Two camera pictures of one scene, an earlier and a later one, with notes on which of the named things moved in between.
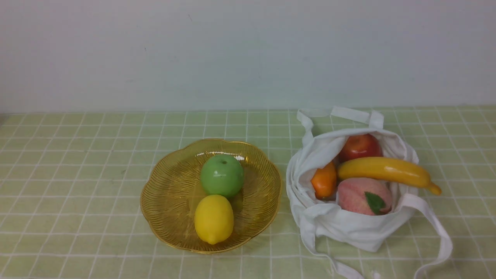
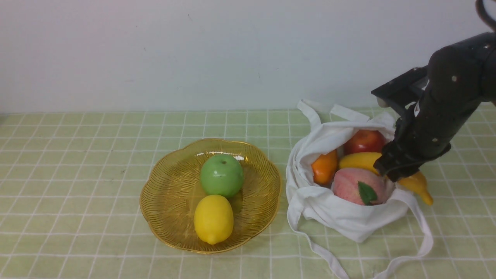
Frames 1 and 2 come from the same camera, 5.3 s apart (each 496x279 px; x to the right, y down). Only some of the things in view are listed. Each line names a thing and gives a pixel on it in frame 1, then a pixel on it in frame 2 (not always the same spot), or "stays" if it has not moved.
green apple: x=222 y=174 stays
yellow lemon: x=214 y=218 stays
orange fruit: x=324 y=181 → x=324 y=167
